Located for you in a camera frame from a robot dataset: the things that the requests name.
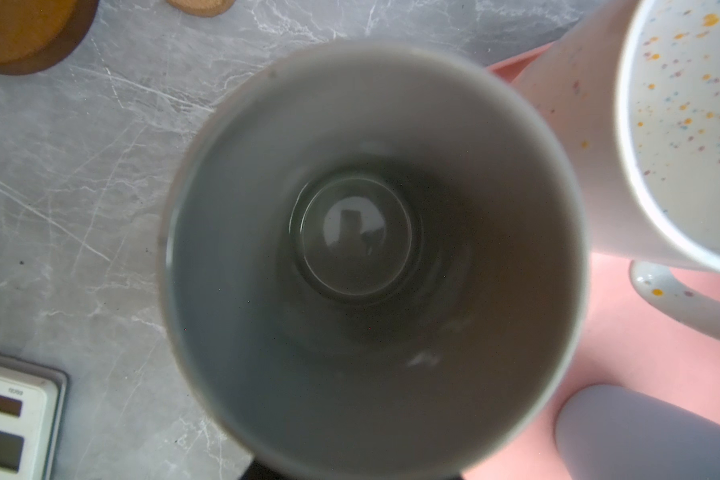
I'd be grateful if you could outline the grey mug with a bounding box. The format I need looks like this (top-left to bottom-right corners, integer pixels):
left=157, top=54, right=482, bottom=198
left=158, top=40, right=589, bottom=479

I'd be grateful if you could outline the pink plastic tray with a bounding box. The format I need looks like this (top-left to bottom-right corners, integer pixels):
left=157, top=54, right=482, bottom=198
left=461, top=41, right=720, bottom=480

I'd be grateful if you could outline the white remote control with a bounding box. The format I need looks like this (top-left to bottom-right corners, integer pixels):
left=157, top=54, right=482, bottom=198
left=0, top=355, right=68, bottom=479

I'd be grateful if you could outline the plain brown round coaster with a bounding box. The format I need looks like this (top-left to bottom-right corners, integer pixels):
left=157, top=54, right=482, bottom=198
left=0, top=0, right=99, bottom=75

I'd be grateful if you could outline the cork paw-shaped coaster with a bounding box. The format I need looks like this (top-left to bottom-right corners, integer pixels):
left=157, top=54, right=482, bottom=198
left=166, top=0, right=235, bottom=18

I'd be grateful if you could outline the white mug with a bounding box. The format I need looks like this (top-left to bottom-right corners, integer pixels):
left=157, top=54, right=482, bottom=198
left=554, top=385, right=720, bottom=479
left=512, top=1, right=720, bottom=341

